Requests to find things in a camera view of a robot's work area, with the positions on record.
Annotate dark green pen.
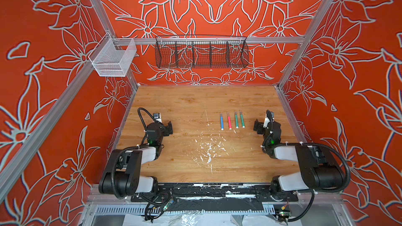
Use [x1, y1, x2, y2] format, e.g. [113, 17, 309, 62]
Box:
[234, 112, 239, 129]

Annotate red pen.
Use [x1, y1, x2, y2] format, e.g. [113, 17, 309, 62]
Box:
[227, 112, 232, 130]

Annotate blue pen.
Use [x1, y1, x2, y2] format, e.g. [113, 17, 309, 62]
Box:
[219, 113, 224, 131]

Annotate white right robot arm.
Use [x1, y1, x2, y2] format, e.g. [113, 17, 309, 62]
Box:
[253, 118, 351, 200]

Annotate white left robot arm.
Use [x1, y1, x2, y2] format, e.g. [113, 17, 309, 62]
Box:
[98, 121, 173, 199]

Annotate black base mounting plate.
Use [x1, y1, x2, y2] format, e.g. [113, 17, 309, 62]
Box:
[130, 182, 299, 203]

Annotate clear plastic bin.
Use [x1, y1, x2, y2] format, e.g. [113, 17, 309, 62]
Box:
[89, 33, 137, 77]

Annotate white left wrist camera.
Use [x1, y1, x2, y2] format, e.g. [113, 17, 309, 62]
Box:
[153, 113, 162, 123]

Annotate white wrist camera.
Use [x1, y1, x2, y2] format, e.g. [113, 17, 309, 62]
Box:
[263, 110, 274, 128]
[153, 113, 162, 123]

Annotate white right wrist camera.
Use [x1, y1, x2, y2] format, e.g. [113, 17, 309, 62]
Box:
[263, 110, 274, 128]

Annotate black wire basket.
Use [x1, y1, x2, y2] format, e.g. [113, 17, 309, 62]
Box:
[155, 35, 249, 69]

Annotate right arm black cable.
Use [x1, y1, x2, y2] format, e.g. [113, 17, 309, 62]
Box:
[262, 109, 351, 222]

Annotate aluminium frame rails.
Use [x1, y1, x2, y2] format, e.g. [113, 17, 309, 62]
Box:
[1, 0, 333, 202]

